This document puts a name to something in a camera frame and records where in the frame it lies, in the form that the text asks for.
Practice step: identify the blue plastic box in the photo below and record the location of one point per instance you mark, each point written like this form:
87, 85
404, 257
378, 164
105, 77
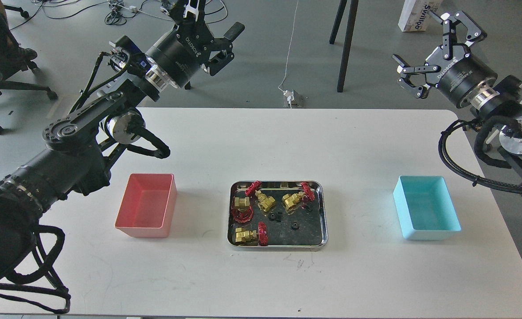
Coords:
425, 208

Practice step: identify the white cardboard box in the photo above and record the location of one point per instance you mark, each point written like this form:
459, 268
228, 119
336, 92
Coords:
415, 14

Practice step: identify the black stand leg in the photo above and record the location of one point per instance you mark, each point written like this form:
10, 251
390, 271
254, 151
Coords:
353, 9

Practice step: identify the metal tray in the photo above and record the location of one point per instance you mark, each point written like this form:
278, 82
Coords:
310, 216

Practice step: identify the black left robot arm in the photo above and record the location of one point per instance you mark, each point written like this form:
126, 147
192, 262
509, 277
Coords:
83, 146

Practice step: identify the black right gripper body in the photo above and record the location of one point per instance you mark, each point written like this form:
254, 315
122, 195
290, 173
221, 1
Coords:
457, 76

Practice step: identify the pink plastic box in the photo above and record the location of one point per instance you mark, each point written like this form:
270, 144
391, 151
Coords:
147, 206

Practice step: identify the brass valve red handle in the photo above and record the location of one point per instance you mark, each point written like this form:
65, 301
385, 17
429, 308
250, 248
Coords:
242, 211
244, 236
265, 203
293, 200

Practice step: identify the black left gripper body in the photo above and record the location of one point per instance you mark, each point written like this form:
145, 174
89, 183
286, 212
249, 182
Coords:
178, 55

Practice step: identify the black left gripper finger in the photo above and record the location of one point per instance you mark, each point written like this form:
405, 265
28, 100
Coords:
219, 50
187, 11

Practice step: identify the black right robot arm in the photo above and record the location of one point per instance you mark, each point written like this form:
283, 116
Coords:
497, 112

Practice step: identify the small black gear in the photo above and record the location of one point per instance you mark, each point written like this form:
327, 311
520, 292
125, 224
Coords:
276, 216
294, 226

